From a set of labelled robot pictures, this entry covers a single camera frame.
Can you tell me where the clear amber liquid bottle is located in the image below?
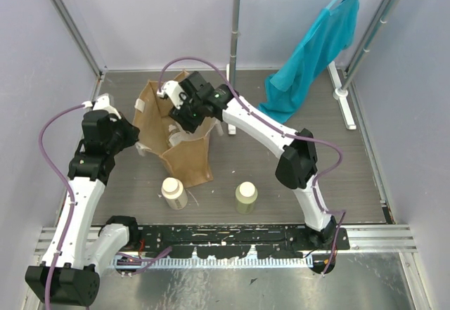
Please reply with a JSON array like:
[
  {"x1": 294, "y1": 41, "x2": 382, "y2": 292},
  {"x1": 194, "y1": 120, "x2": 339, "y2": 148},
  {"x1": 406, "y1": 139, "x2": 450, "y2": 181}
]
[{"x1": 168, "y1": 124, "x2": 184, "y2": 147}]

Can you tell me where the brown canvas bag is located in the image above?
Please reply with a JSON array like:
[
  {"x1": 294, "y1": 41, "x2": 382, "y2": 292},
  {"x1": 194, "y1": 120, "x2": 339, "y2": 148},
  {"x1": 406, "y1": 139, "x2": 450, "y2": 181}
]
[{"x1": 133, "y1": 80, "x2": 218, "y2": 188}]

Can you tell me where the yellow-green round bottle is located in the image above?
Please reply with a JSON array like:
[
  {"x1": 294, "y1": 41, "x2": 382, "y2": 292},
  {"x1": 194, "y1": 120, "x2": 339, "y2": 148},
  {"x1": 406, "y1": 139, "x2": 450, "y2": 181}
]
[{"x1": 235, "y1": 181, "x2": 258, "y2": 214}]

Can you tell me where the white square bottle black cap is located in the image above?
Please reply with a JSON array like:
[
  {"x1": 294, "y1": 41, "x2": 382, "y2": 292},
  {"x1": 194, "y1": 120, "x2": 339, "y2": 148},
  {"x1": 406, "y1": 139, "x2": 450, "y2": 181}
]
[{"x1": 182, "y1": 129, "x2": 203, "y2": 142}]

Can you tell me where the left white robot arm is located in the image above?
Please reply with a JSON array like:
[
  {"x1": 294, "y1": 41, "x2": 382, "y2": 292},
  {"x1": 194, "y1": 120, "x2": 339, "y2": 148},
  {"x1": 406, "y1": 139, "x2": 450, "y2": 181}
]
[{"x1": 25, "y1": 106, "x2": 141, "y2": 309}]

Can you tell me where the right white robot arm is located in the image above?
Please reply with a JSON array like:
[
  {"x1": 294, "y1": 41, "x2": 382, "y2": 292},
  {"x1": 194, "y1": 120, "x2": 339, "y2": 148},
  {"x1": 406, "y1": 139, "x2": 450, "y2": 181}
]
[{"x1": 157, "y1": 72, "x2": 337, "y2": 250}]

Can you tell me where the beige round bottle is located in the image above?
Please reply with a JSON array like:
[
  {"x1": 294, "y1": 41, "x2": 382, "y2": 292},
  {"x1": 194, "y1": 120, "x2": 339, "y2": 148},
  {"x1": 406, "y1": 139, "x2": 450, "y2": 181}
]
[{"x1": 161, "y1": 177, "x2": 188, "y2": 210}]

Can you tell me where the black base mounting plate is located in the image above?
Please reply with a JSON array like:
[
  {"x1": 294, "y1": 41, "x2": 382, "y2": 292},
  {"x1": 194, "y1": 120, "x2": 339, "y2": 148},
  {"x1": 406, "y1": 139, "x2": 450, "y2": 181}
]
[{"x1": 120, "y1": 224, "x2": 332, "y2": 259}]

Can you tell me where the metal clothes rack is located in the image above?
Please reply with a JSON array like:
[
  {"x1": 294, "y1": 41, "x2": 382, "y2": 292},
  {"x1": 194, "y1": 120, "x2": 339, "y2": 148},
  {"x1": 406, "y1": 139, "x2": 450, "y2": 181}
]
[{"x1": 226, "y1": 0, "x2": 400, "y2": 131}]

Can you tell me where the teal hanging shirt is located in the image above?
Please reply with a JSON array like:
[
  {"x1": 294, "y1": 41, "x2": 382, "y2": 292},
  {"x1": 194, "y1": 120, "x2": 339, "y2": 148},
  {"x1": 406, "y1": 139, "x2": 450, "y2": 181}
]
[{"x1": 258, "y1": 0, "x2": 359, "y2": 123}]

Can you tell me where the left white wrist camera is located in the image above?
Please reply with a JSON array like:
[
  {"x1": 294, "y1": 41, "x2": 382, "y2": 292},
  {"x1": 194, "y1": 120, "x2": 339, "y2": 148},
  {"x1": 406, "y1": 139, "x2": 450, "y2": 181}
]
[{"x1": 82, "y1": 93, "x2": 122, "y2": 120}]

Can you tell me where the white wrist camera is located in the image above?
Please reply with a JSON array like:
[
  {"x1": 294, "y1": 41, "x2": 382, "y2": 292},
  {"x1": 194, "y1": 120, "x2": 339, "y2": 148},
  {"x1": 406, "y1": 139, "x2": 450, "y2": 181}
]
[
  {"x1": 157, "y1": 80, "x2": 186, "y2": 110},
  {"x1": 82, "y1": 93, "x2": 122, "y2": 120}
]

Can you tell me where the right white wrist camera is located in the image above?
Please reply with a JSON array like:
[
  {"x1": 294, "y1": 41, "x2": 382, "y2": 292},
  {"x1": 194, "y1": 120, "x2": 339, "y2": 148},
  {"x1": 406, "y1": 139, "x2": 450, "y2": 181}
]
[{"x1": 157, "y1": 80, "x2": 186, "y2": 110}]

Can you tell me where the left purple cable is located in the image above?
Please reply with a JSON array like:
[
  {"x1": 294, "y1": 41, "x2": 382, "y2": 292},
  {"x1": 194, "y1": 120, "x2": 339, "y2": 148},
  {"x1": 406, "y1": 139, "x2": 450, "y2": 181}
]
[{"x1": 37, "y1": 104, "x2": 173, "y2": 310}]

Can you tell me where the purple cable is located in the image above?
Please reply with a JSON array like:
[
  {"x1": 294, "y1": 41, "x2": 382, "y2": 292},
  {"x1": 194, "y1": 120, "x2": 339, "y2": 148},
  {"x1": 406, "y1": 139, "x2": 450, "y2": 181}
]
[
  {"x1": 157, "y1": 56, "x2": 347, "y2": 276},
  {"x1": 37, "y1": 104, "x2": 173, "y2": 310}
]

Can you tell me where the aluminium frame post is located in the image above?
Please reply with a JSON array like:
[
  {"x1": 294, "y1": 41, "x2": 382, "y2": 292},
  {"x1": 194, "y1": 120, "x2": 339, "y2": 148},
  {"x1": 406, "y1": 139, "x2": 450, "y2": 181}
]
[{"x1": 34, "y1": 0, "x2": 103, "y2": 77}]

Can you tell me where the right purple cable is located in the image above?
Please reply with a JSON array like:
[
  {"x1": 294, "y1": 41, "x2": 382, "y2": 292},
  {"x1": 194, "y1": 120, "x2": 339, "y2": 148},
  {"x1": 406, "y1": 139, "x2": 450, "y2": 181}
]
[{"x1": 157, "y1": 56, "x2": 347, "y2": 276}]

